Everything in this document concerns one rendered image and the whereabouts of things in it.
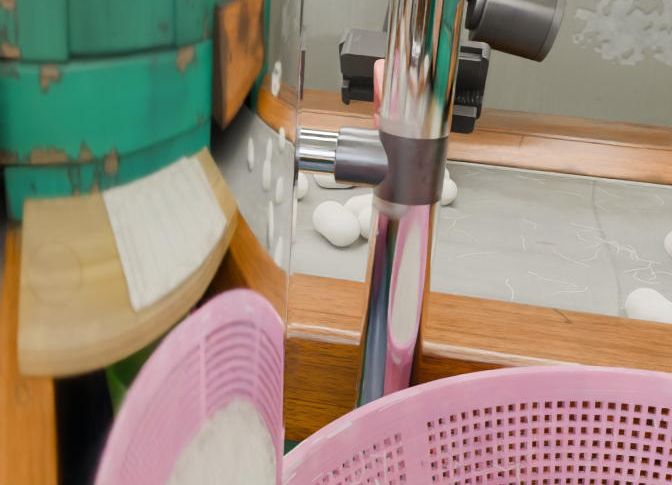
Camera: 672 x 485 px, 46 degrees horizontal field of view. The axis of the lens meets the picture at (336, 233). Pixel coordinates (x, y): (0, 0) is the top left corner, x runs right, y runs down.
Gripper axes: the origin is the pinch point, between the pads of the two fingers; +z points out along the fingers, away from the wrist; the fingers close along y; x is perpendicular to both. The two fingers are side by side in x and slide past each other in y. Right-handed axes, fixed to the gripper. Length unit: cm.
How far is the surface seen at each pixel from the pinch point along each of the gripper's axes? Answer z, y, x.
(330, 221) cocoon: 7.4, -2.5, -4.6
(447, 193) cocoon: 0.2, 3.6, 1.5
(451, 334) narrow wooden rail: 17.3, 4.7, -13.2
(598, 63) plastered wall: -154, 42, 140
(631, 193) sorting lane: -6.4, 17.0, 7.6
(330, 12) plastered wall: -153, -41, 130
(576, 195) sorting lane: -4.6, 12.8, 6.3
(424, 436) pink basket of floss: 22.4, 4.2, -15.9
